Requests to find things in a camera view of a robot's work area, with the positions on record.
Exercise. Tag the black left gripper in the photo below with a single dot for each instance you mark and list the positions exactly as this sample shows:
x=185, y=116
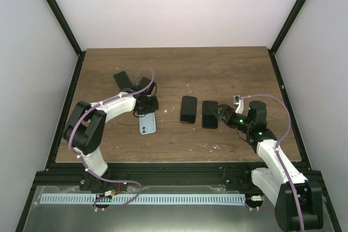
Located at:
x=154, y=107

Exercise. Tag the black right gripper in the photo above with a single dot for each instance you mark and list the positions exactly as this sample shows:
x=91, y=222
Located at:
x=225, y=108

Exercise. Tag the white phone black screen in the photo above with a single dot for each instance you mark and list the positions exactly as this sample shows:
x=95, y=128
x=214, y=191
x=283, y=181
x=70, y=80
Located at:
x=209, y=109

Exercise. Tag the light blue phone case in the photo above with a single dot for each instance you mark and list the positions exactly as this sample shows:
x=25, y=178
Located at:
x=147, y=123

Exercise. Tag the blue phone black screen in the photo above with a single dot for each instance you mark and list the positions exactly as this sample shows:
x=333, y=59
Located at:
x=122, y=80

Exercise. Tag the magenta phone black screen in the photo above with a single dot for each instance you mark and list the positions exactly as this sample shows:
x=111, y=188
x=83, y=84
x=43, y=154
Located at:
x=188, y=110

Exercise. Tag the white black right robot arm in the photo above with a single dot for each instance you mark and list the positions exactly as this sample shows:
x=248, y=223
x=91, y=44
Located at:
x=297, y=201

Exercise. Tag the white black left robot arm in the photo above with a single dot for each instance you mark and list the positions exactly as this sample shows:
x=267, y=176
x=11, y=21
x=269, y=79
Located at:
x=84, y=129

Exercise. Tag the grey metal front plate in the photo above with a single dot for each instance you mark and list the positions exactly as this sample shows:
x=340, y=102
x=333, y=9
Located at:
x=133, y=217

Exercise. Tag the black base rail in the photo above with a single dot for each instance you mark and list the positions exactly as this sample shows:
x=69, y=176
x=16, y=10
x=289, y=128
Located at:
x=234, y=176

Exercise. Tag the light blue slotted cable duct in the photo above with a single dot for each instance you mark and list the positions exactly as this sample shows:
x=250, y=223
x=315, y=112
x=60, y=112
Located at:
x=144, y=199

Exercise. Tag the black frame post right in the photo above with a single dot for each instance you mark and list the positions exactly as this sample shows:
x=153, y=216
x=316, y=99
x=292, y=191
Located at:
x=287, y=25

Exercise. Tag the black frame post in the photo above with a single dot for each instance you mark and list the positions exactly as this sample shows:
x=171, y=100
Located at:
x=57, y=12
x=287, y=25

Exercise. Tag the black frame post left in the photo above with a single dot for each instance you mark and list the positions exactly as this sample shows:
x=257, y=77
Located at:
x=57, y=12

